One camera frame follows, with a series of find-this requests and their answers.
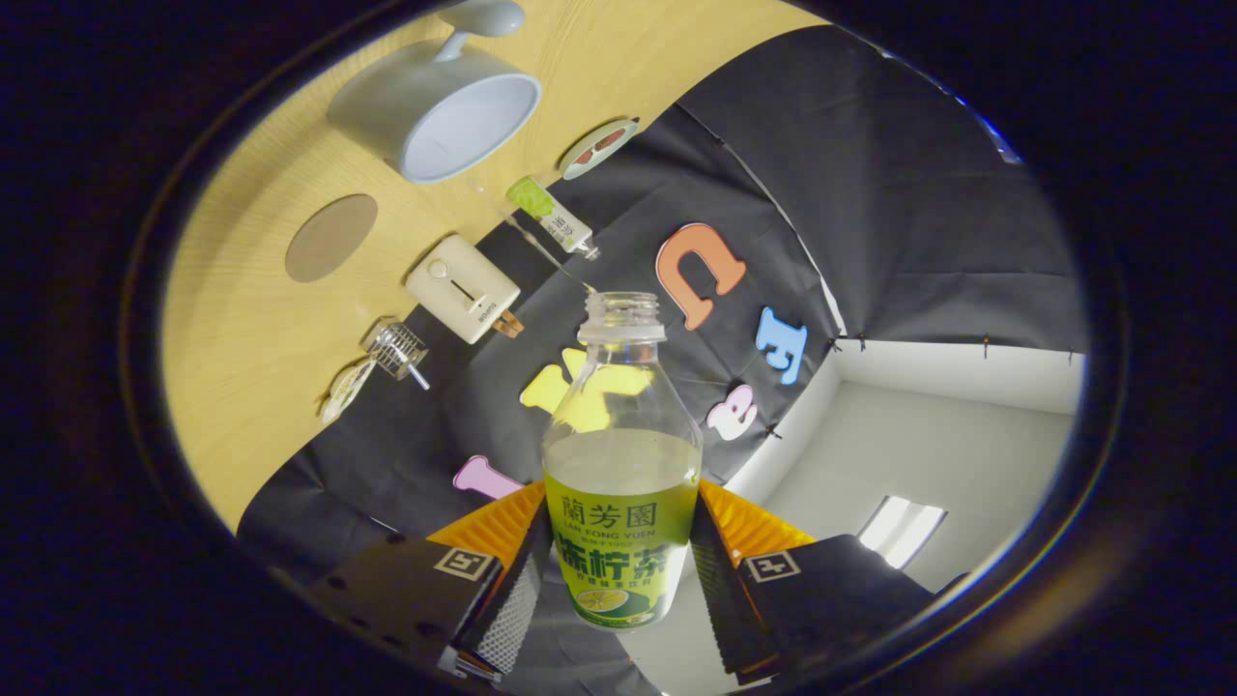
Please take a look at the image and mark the green label juice bottle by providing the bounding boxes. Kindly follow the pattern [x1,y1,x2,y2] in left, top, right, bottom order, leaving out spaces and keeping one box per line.
[541,292,704,631]

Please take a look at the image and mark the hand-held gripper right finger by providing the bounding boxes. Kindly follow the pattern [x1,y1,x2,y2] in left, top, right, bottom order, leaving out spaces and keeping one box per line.
[688,478,936,682]

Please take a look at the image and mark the small green drink bottle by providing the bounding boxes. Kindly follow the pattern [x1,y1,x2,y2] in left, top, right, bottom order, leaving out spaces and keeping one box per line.
[505,175,601,262]

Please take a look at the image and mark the ceiling light panel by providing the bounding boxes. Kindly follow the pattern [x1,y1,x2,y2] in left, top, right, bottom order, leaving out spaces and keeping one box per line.
[858,496,948,570]

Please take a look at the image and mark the white cup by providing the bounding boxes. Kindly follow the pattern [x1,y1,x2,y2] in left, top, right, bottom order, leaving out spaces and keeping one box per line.
[327,0,542,185]

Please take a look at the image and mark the white toaster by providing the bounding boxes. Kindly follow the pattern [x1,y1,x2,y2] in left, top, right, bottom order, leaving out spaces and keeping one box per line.
[405,234,521,345]

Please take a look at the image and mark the round brown coaster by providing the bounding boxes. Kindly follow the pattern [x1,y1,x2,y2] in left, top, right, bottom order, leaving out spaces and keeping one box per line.
[284,193,379,284]

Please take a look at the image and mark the white divided tray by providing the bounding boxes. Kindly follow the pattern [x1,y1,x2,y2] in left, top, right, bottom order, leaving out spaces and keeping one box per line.
[320,358,376,424]

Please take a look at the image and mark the black backdrop cloth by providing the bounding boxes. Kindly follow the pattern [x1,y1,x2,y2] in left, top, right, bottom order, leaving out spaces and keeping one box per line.
[237,24,1088,696]

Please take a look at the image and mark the metal wire holder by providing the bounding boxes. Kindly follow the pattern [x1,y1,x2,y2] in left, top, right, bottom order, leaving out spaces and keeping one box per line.
[360,319,428,380]

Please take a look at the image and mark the grey plate with food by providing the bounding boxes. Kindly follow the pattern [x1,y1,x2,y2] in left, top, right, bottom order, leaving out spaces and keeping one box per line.
[561,117,641,182]

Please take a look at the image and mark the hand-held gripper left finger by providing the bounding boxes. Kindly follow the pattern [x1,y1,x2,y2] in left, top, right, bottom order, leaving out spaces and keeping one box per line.
[309,480,554,682]

